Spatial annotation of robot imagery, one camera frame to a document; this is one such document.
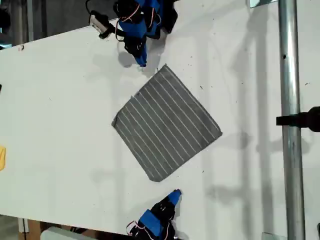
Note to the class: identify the grey striped towel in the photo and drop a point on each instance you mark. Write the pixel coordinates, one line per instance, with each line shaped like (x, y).
(165, 125)

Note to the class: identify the small black table clip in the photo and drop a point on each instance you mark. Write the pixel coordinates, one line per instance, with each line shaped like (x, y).
(21, 47)

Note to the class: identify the wooden table leg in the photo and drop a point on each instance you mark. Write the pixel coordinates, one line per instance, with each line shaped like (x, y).
(33, 230)

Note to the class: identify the yellow object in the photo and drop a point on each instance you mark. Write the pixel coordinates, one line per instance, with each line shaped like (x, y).
(2, 158)

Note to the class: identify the black camera stalk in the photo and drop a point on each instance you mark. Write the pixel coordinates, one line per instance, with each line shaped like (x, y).
(112, 30)

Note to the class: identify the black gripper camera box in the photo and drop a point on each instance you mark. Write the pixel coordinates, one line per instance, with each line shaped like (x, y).
(100, 23)

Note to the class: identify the steel post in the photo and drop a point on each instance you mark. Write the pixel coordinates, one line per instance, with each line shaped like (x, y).
(290, 75)

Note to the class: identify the black post clamp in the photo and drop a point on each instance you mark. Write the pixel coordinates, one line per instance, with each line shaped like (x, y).
(310, 118)

